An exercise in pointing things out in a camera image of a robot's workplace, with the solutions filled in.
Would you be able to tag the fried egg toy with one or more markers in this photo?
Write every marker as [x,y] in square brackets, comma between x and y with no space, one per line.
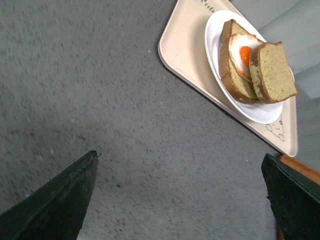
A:
[240,47]

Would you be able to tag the beige rabbit tray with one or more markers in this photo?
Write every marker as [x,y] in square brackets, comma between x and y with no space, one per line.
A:
[182,50]

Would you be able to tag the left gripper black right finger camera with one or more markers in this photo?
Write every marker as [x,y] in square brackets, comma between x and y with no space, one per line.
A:
[295,200]

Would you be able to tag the white oval plate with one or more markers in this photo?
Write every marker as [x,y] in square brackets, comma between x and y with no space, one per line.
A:
[258,111]

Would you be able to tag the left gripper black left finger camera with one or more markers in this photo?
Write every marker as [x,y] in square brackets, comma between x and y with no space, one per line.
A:
[55,211]

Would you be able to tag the bread slice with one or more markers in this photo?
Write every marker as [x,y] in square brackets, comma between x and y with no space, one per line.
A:
[240,89]
[272,77]

